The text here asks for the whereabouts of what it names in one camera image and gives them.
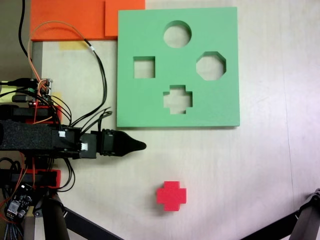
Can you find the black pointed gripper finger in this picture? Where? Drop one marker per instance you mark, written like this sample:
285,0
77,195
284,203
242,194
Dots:
130,144

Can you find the red cross columnar block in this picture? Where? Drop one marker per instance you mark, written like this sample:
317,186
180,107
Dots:
171,196

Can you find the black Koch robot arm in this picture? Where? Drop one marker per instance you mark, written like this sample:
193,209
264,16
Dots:
30,136

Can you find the large orange foam block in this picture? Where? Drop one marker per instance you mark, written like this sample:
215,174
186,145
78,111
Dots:
67,17

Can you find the green shape sorting board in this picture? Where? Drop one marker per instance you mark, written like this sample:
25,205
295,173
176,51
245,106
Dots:
150,112

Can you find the red printed base clamp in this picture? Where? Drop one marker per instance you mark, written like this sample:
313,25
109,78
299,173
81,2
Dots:
58,113
57,178

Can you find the yellow tape square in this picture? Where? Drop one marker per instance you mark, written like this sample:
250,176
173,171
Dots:
58,96

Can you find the green controller circuit board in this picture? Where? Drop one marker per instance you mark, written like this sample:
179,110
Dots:
44,91

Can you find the black tripod leg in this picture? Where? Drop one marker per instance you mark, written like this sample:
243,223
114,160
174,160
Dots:
272,228
307,215
95,228
55,220

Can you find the yellow tape strip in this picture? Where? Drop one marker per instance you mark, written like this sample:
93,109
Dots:
71,45

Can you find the small black circuit board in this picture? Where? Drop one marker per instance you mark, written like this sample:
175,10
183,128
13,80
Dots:
17,205

